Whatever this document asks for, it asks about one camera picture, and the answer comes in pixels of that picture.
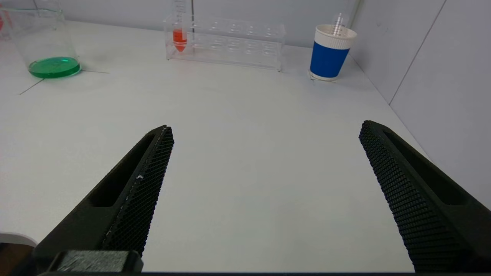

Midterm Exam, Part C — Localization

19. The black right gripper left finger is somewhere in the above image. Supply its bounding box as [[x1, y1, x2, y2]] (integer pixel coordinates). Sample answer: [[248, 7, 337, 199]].
[[32, 125, 174, 274]]

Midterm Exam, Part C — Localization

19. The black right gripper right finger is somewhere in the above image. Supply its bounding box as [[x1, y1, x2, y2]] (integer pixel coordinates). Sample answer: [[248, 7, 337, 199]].
[[359, 120, 491, 273]]

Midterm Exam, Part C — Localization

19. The test tube with yellow pigment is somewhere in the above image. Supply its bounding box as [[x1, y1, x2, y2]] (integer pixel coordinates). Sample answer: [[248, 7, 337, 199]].
[[332, 13, 349, 37]]

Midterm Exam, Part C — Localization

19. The clear glass beaker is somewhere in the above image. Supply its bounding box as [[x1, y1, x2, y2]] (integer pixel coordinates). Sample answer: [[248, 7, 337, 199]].
[[0, 8, 82, 79]]

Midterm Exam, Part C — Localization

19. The test tube with red pigment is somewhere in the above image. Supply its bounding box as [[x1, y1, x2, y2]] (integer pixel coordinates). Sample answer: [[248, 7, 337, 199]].
[[171, 0, 188, 53]]

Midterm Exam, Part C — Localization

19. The clear acrylic test tube rack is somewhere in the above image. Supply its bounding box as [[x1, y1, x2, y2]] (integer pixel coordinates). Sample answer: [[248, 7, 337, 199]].
[[164, 13, 286, 72]]

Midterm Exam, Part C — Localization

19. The blue and white paper cup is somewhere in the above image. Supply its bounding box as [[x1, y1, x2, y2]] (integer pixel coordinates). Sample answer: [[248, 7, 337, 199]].
[[309, 24, 358, 82]]

